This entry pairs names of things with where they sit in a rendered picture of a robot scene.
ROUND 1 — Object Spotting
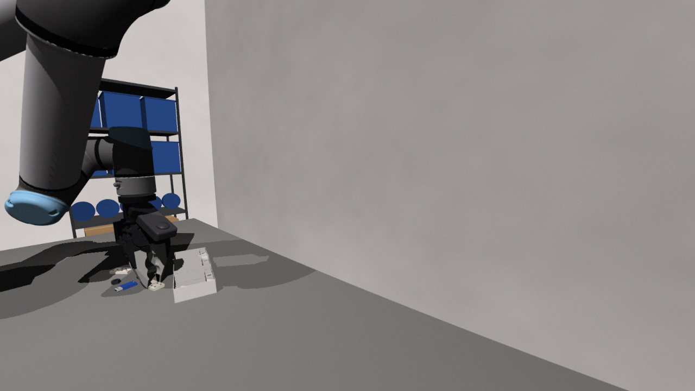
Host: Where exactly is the white rack of bins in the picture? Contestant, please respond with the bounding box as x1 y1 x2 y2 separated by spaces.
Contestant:
173 247 217 303

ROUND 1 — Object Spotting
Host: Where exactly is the blue usb stick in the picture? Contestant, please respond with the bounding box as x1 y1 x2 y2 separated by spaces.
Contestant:
115 281 137 292

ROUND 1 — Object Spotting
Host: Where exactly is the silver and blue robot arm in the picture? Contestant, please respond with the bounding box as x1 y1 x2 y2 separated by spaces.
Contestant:
0 0 170 226

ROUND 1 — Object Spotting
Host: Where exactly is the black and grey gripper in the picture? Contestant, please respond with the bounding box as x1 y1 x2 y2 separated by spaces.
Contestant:
113 193 170 288

